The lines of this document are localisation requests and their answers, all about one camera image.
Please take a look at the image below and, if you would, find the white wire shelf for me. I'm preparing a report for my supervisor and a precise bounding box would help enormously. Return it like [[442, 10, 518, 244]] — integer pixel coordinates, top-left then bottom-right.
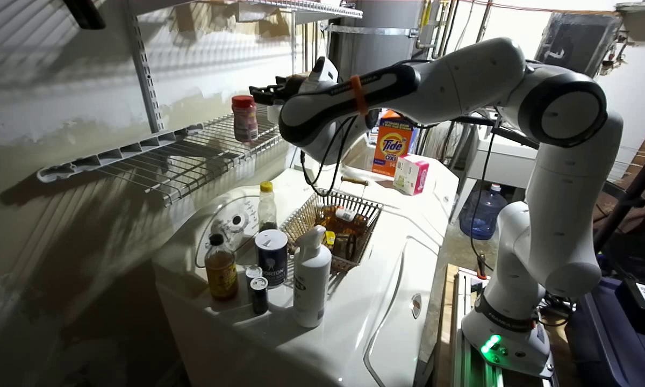
[[34, 113, 291, 205], [235, 0, 365, 27]]

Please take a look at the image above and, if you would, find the wire basket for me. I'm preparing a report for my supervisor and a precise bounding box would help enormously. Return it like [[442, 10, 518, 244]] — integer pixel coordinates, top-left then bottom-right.
[[283, 190, 386, 290]]

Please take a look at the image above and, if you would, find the blue and white can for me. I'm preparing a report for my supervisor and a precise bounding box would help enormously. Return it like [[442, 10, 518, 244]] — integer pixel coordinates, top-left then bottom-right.
[[255, 225, 292, 288]]

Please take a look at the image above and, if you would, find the pink and white box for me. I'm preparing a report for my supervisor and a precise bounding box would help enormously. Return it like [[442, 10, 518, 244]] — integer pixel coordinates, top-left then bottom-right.
[[391, 154, 432, 197]]

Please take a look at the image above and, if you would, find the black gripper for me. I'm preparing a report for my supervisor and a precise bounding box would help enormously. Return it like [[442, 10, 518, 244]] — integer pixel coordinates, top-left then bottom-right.
[[248, 70, 318, 108]]

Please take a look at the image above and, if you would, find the grey water heater tank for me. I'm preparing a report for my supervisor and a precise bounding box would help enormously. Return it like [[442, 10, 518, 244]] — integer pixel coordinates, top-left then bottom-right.
[[334, 0, 425, 82]]

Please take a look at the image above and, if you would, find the white lotion bottle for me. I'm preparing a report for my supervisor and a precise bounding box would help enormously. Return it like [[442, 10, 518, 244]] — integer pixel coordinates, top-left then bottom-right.
[[292, 224, 334, 331]]

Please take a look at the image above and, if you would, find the blue water jug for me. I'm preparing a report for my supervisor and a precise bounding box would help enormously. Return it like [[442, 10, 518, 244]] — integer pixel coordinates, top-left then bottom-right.
[[458, 180, 511, 244]]

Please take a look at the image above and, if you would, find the amber bottle with black cap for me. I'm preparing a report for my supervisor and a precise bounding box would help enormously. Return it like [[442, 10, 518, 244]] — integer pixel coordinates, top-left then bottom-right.
[[204, 232, 241, 304]]

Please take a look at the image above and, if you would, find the orange cable strap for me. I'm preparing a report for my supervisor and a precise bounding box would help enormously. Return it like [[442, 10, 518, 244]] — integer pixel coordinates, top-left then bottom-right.
[[346, 74, 372, 121]]

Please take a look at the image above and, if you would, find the orange Tide detergent box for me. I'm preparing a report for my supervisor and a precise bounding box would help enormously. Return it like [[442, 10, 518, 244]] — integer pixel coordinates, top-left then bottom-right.
[[370, 110, 420, 180]]

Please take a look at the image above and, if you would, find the dark monitor screen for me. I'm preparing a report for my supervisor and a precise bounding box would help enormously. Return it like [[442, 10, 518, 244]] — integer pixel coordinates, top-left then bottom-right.
[[535, 10, 624, 80]]

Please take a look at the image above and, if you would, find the clear bottle with yellow cap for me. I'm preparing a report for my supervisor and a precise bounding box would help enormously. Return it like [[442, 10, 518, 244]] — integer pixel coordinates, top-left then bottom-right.
[[256, 179, 283, 232]]

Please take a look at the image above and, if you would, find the red container with white lid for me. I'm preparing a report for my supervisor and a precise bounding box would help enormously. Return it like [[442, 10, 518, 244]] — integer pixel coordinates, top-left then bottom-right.
[[230, 93, 260, 145]]

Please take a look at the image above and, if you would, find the small black spice jar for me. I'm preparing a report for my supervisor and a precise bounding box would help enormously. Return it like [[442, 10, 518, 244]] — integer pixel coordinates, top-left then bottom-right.
[[243, 262, 266, 288], [248, 276, 273, 318]]

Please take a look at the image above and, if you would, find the white slotted shelf rail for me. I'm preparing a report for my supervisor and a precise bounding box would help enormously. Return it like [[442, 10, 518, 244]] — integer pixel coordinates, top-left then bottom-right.
[[118, 0, 167, 135]]

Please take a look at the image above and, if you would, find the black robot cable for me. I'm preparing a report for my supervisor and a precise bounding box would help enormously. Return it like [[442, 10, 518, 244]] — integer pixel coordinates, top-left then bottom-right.
[[296, 113, 362, 201]]

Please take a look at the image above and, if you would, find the white washing machine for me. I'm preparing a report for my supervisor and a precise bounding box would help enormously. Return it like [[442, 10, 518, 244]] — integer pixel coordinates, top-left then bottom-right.
[[150, 160, 463, 387]]

